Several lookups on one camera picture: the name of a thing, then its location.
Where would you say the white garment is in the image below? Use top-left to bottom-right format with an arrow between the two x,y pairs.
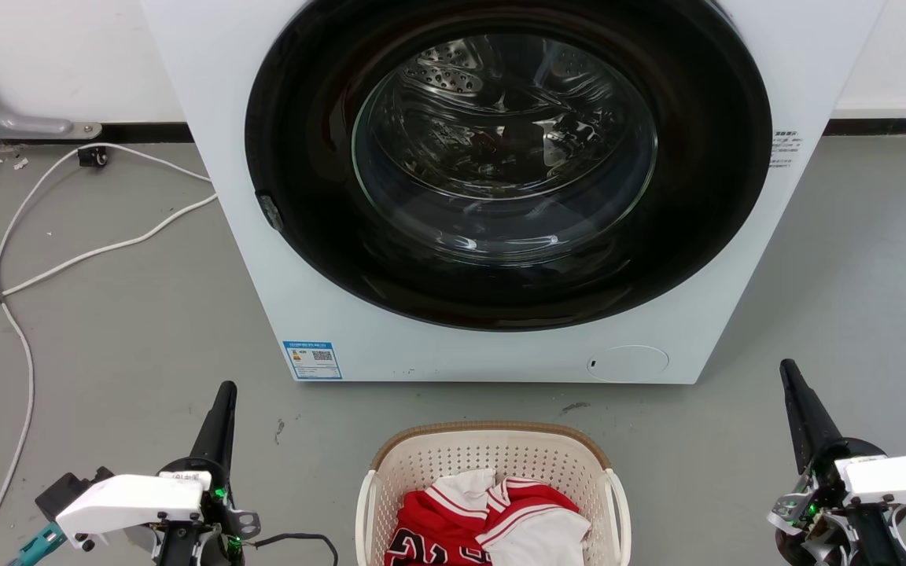
429,469 -> 592,566

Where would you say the black baseboard strip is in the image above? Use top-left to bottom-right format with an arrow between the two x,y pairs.
0,122 -> 195,147
823,117 -> 906,137

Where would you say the teal cable connector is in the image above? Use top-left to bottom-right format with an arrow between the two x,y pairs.
6,522 -> 68,566

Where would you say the black round washer door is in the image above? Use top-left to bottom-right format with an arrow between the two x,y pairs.
245,0 -> 774,332

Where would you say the red basketball jersey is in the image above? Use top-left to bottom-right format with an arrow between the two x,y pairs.
385,476 -> 582,566

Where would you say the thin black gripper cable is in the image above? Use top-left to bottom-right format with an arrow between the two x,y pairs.
252,532 -> 341,566

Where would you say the thick white floor cable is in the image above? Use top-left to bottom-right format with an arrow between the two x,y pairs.
0,193 -> 219,319

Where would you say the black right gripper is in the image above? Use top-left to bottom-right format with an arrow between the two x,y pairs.
766,358 -> 888,529

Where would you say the printed warning text sticker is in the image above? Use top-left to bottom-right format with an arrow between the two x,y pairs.
768,129 -> 805,171

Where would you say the round white filter cover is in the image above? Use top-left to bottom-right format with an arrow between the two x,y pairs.
586,344 -> 671,384

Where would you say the white plastic laundry basket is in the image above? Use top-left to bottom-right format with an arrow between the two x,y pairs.
355,421 -> 632,566

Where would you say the white front-load washing machine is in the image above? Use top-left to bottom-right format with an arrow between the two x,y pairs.
141,0 -> 890,386

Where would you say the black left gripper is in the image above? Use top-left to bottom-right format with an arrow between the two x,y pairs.
157,381 -> 262,555

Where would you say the blue energy label sticker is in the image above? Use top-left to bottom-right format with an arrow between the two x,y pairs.
282,340 -> 343,381

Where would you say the long white looping floor cable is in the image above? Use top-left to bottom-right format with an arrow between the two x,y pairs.
0,142 -> 214,566

